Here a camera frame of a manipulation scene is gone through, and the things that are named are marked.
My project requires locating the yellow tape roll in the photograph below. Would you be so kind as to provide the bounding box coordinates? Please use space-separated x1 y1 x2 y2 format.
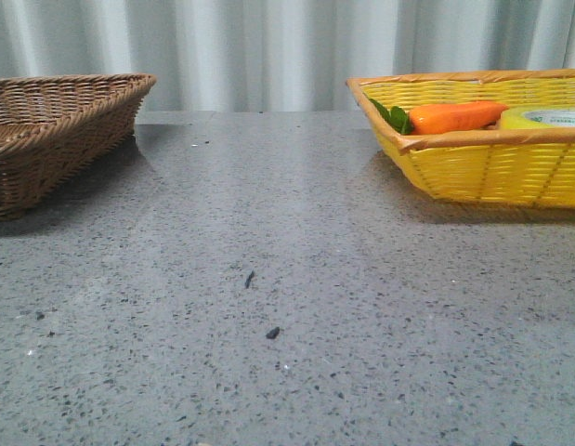
497 106 575 130

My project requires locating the brown wicker basket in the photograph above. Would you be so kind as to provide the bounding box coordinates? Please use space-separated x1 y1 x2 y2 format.
0 73 156 220

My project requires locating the yellow wicker basket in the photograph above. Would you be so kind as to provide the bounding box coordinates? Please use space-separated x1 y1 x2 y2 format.
346 69 575 208

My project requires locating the orange toy carrot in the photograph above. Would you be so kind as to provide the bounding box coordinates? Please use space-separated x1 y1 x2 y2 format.
370 98 509 135

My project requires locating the white pleated curtain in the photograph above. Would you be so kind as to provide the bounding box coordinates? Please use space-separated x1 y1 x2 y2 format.
0 1 575 112

